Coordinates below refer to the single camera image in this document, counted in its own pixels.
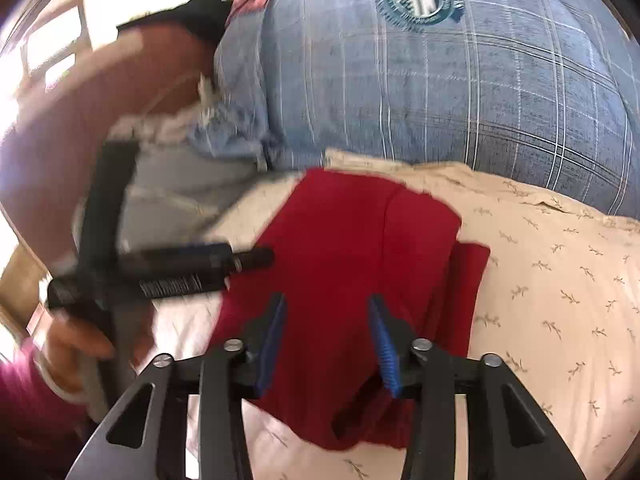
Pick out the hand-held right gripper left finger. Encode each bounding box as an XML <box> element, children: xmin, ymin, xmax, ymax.
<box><xmin>65</xmin><ymin>293</ymin><xmax>287</xmax><ymax>480</ymax></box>

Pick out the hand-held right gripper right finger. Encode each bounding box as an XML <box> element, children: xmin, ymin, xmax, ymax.
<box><xmin>369</xmin><ymin>295</ymin><xmax>587</xmax><ymax>480</ymax></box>

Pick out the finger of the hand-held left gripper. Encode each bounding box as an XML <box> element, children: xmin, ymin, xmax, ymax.
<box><xmin>118</xmin><ymin>242</ymin><xmax>275</xmax><ymax>279</ymax></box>

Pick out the red knit garment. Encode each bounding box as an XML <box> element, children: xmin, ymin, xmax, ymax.
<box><xmin>212</xmin><ymin>167</ymin><xmax>492</xmax><ymax>453</ymax></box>

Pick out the person's left forearm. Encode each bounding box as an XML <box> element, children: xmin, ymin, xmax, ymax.
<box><xmin>0</xmin><ymin>340</ymin><xmax>101</xmax><ymax>480</ymax></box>

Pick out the person's left hand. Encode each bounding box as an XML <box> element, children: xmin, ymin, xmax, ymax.
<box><xmin>44</xmin><ymin>316</ymin><xmax>115</xmax><ymax>393</ymax></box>

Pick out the grey cloth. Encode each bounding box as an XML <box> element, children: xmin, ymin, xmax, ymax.
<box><xmin>115</xmin><ymin>145</ymin><xmax>306</xmax><ymax>261</ymax></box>

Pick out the brown headboard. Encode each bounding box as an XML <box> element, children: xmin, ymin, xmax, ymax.
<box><xmin>0</xmin><ymin>7</ymin><xmax>221</xmax><ymax>271</ymax></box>

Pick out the light blue frayed cloth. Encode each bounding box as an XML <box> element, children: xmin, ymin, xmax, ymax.
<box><xmin>187</xmin><ymin>72</ymin><xmax>273</xmax><ymax>171</ymax></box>

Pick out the cream leaf print sheet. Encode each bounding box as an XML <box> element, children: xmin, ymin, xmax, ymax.
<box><xmin>145</xmin><ymin>147</ymin><xmax>640</xmax><ymax>480</ymax></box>

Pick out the window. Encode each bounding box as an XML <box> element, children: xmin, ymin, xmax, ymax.
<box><xmin>20</xmin><ymin>5</ymin><xmax>86</xmax><ymax>91</ymax></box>

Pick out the black cloth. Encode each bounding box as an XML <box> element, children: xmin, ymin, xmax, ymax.
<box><xmin>116</xmin><ymin>0</ymin><xmax>236</xmax><ymax>43</ymax></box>

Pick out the blue plaid blanket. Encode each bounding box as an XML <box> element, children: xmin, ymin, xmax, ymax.
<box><xmin>215</xmin><ymin>0</ymin><xmax>640</xmax><ymax>216</ymax></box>

